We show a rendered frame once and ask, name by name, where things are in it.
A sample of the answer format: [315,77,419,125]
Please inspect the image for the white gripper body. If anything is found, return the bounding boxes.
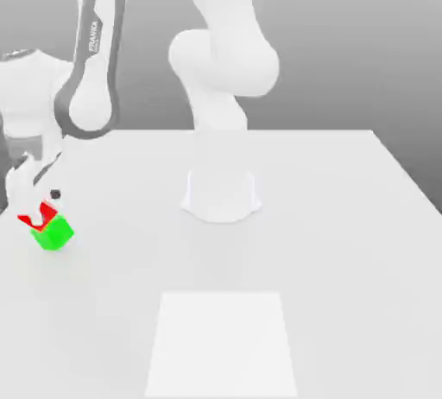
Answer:
[5,150,66,216]

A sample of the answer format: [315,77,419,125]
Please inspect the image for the small red cube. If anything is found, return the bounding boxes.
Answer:
[16,200,59,233]

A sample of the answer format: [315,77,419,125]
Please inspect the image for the small green cube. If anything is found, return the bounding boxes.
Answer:
[29,213,76,252]

